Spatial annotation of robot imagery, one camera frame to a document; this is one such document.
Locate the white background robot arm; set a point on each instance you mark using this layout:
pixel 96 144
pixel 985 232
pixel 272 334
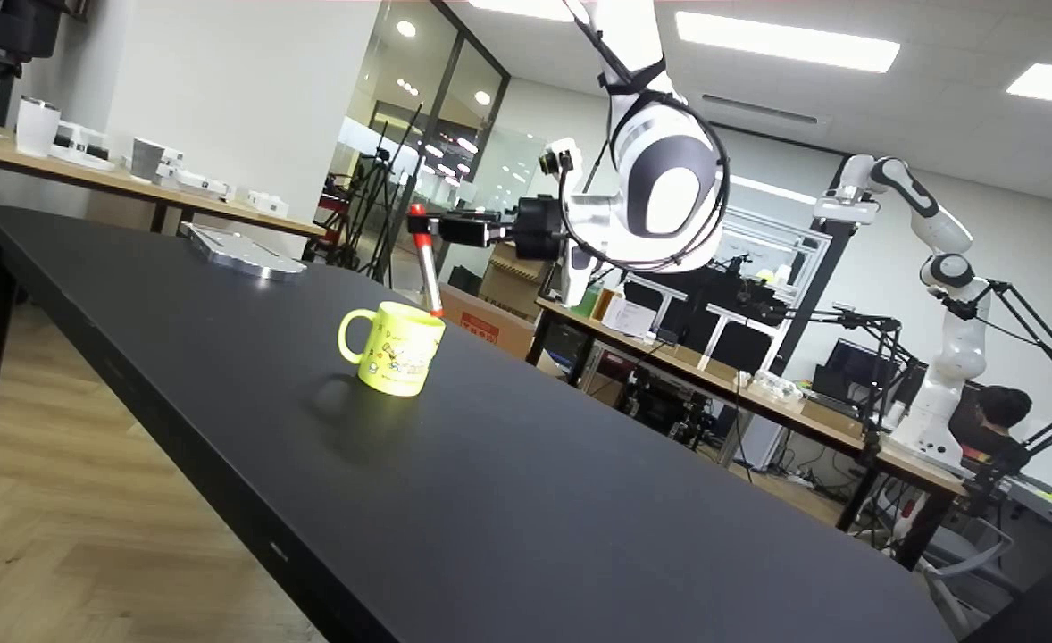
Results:
pixel 950 357

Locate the aluminium frame rack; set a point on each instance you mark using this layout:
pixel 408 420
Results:
pixel 763 259

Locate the group of tripods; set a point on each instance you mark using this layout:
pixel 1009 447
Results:
pixel 374 201

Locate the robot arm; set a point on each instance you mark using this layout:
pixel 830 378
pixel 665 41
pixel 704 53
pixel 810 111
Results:
pixel 669 201

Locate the person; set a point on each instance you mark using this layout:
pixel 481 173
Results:
pixel 1001 413

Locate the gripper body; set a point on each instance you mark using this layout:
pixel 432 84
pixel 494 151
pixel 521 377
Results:
pixel 539 229

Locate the wooden table with black legs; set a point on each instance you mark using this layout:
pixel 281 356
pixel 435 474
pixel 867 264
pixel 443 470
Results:
pixel 124 182

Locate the row of white devices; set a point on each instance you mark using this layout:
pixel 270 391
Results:
pixel 200 184

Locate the stack of cardboard boxes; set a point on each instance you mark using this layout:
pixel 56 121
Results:
pixel 508 295

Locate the glass partition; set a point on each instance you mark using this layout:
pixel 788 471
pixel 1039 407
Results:
pixel 441 116

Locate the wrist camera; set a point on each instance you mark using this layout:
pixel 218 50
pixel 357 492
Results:
pixel 576 272

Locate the yellow-green mug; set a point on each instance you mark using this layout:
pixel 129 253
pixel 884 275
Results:
pixel 398 350

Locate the office chair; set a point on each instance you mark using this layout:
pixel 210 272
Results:
pixel 968 549

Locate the silver metal plate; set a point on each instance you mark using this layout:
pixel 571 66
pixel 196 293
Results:
pixel 245 253

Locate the red marker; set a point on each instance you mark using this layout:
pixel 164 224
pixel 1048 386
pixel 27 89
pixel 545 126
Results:
pixel 429 277

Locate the black articulated boom stand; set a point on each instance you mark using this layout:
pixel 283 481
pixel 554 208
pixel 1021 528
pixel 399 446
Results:
pixel 865 321
pixel 1039 335

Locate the long wooden workbench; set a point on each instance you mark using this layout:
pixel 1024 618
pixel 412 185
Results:
pixel 794 413

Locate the white tumbler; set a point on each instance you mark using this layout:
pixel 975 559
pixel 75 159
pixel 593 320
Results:
pixel 37 127

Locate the white device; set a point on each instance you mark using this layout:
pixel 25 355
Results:
pixel 82 145

